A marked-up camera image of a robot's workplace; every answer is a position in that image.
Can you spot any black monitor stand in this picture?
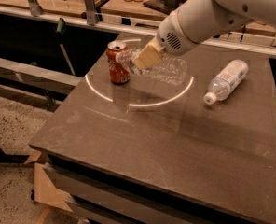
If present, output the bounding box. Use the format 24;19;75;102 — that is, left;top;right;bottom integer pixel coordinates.
143;0;187;14

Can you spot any clear crinkled water bottle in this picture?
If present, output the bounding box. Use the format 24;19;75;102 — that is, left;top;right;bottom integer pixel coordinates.
116;48;188;86

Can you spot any red coke can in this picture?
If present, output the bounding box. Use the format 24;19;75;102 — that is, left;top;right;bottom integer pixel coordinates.
106;41;130;84

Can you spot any left metal bracket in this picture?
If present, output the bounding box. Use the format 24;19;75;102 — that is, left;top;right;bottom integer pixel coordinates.
27;0;43;17

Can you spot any white label plastic bottle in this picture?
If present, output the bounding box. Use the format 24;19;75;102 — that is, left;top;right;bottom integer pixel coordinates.
203;60;249;105

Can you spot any green handled tool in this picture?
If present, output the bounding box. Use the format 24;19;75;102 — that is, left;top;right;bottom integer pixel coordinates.
55;17;76;77

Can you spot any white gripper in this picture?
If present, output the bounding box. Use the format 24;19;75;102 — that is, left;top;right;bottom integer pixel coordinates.
132;11;198;69

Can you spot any metal bracket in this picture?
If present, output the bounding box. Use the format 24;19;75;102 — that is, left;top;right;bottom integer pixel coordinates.
27;0;43;17
84;0;98;26

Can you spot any middle metal bracket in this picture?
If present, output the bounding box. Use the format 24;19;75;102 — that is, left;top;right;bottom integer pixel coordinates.
84;0;98;26

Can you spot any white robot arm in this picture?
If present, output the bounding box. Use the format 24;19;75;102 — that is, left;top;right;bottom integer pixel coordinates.
133;0;276;69

